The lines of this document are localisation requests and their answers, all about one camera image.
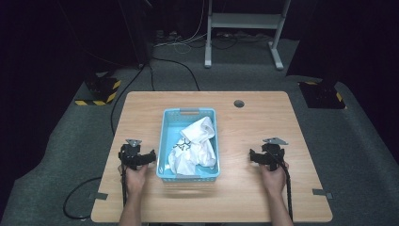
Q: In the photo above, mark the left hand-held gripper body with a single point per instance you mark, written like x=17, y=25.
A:
x=130, y=157

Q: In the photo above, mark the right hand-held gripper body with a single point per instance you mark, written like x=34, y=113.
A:
x=273, y=153

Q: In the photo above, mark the person's left hand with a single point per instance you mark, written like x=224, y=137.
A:
x=135, y=180

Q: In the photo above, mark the person's right hand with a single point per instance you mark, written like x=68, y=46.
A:
x=273, y=182

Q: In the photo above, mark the light blue plastic basket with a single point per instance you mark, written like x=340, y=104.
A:
x=169, y=132

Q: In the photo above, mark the white crumpled cloth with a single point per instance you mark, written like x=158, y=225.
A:
x=197, y=147

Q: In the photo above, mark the grey tape strip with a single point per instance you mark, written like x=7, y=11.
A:
x=99, y=196
x=322, y=192

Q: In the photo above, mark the black yellow striped stand base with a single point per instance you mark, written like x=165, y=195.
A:
x=100, y=91
x=323, y=95

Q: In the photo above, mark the dark power strip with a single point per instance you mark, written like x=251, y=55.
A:
x=167, y=35

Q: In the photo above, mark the white metal stand frame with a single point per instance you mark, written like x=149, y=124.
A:
x=244, y=21

